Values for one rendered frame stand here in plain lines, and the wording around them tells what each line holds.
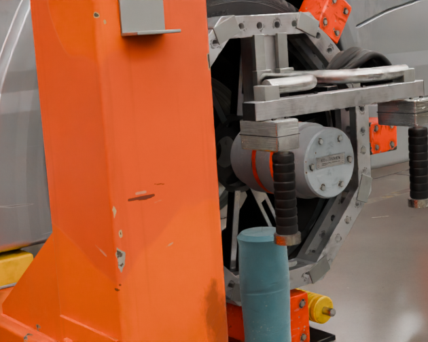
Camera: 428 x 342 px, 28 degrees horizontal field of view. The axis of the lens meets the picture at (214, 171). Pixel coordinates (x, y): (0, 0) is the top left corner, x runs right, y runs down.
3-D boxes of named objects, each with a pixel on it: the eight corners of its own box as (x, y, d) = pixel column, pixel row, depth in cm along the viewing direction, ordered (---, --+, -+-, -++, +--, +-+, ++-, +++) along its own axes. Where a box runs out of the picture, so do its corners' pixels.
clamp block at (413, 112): (394, 122, 164) (393, 94, 163) (433, 124, 157) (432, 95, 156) (377, 125, 161) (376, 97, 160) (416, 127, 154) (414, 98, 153)
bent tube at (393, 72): (338, 81, 173) (336, 28, 171) (415, 82, 158) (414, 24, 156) (274, 89, 162) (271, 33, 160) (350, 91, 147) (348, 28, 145)
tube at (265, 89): (265, 90, 161) (263, 34, 159) (342, 91, 146) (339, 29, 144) (191, 100, 150) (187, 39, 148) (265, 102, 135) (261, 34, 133)
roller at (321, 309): (250, 294, 200) (248, 271, 199) (343, 322, 177) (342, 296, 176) (231, 300, 196) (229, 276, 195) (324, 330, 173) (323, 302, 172)
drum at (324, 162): (280, 184, 173) (277, 115, 171) (360, 195, 157) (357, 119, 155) (227, 195, 165) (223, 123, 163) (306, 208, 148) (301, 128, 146)
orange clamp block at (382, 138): (344, 153, 186) (371, 147, 191) (371, 155, 180) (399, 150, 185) (342, 121, 185) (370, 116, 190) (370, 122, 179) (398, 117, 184)
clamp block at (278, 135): (263, 145, 143) (261, 114, 143) (300, 148, 136) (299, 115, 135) (240, 149, 140) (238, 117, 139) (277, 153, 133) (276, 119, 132)
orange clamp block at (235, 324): (226, 290, 168) (223, 334, 169) (252, 298, 162) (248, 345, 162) (253, 288, 172) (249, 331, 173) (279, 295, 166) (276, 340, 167)
